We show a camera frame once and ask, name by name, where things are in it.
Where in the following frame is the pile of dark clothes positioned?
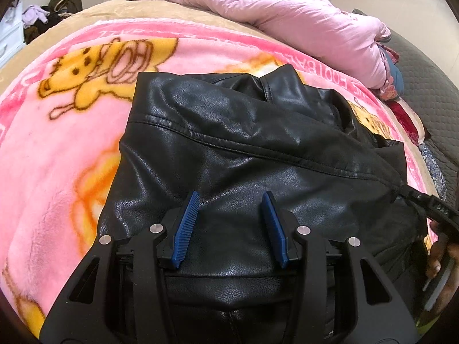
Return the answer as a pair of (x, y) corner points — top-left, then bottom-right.
(22, 0), (82, 44)

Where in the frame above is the grey padded headboard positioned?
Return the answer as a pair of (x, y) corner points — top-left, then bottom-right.
(351, 8), (459, 201)

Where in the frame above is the pink quilted comforter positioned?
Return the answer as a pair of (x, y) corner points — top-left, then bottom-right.
(133, 0), (391, 90)

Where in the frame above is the white drawer chest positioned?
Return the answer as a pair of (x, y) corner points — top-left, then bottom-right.
(0, 0), (25, 67)

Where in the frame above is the black leather jacket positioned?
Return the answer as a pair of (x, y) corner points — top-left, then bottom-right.
(99, 65), (426, 343)

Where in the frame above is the right hand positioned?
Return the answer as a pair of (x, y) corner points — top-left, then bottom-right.
(426, 220), (459, 317)

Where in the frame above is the colourful clothes pile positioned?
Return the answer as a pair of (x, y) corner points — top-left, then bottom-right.
(376, 44), (447, 200)

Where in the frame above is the tan bed sheet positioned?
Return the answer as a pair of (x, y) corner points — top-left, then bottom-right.
(0, 0), (446, 201)

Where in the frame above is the pink cartoon fleece blanket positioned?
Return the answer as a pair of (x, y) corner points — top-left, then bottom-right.
(1, 18), (436, 337)

